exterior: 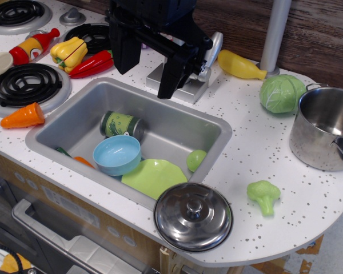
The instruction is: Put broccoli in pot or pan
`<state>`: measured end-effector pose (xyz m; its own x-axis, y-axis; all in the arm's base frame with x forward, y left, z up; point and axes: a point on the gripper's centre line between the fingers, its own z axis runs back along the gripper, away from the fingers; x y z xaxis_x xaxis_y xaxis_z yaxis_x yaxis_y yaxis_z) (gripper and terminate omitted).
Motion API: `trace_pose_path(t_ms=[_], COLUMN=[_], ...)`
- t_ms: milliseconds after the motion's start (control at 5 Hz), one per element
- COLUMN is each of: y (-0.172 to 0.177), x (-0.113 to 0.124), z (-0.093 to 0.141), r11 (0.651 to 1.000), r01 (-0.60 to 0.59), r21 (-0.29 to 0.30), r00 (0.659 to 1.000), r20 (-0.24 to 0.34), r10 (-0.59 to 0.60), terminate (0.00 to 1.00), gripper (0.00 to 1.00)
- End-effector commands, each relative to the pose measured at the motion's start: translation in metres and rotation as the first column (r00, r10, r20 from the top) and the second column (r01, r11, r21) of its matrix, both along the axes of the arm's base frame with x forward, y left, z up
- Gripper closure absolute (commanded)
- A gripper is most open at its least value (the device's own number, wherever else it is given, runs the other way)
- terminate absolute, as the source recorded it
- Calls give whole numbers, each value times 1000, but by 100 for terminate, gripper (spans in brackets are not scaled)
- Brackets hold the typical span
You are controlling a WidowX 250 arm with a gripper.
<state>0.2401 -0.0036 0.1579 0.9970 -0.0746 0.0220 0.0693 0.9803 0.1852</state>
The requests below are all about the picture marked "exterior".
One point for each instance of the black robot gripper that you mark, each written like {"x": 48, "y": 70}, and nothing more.
{"x": 167, "y": 27}

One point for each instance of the green toy broccoli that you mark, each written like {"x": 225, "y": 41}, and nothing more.
{"x": 265, "y": 194}

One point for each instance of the stainless steel pot lid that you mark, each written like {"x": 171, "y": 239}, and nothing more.
{"x": 193, "y": 217}

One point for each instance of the red toy chili pepper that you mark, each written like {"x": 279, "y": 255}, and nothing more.
{"x": 96, "y": 64}

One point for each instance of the silver toy faucet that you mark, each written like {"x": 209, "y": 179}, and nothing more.
{"x": 196, "y": 84}

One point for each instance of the back right black burner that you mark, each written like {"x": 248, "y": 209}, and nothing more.
{"x": 95, "y": 35}

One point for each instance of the black burner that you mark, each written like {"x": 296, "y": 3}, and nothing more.
{"x": 95, "y": 35}
{"x": 20, "y": 17}
{"x": 22, "y": 85}

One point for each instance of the green label toy can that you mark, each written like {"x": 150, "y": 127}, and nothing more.
{"x": 114, "y": 123}

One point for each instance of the yellow toy bell pepper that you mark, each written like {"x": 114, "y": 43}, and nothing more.
{"x": 69, "y": 54}

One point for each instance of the yellow toy squash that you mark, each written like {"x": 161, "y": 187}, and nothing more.
{"x": 238, "y": 66}

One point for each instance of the grey toy sink basin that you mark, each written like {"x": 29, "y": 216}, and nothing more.
{"x": 172, "y": 132}

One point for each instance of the grey stove knob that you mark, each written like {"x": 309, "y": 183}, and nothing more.
{"x": 72, "y": 18}

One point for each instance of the light blue plastic bowl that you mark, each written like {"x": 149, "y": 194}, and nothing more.
{"x": 117, "y": 155}

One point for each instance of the green toy ball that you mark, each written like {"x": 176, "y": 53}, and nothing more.
{"x": 194, "y": 159}

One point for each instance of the light green plastic plate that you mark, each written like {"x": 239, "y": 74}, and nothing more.
{"x": 154, "y": 176}

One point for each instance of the red toy ketchup bottle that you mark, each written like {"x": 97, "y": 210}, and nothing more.
{"x": 32, "y": 47}

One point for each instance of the grey metal pole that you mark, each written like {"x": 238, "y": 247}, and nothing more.
{"x": 274, "y": 35}

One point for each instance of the orange toy carrot in sink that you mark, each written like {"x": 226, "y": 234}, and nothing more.
{"x": 82, "y": 160}

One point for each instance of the dark green toy in sink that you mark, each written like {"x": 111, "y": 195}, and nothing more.
{"x": 63, "y": 151}

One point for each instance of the front left black burner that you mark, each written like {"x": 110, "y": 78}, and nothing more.
{"x": 22, "y": 85}

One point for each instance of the orange toy carrot piece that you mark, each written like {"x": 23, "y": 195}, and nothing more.
{"x": 31, "y": 115}

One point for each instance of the green toy cabbage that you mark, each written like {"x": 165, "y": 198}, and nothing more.
{"x": 281, "y": 93}

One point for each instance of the back left black burner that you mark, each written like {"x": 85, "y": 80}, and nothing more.
{"x": 20, "y": 17}

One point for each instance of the yellow object bottom left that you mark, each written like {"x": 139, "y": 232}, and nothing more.
{"x": 10, "y": 265}

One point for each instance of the silver oven door handle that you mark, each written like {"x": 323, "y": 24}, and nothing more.
{"x": 66, "y": 239}

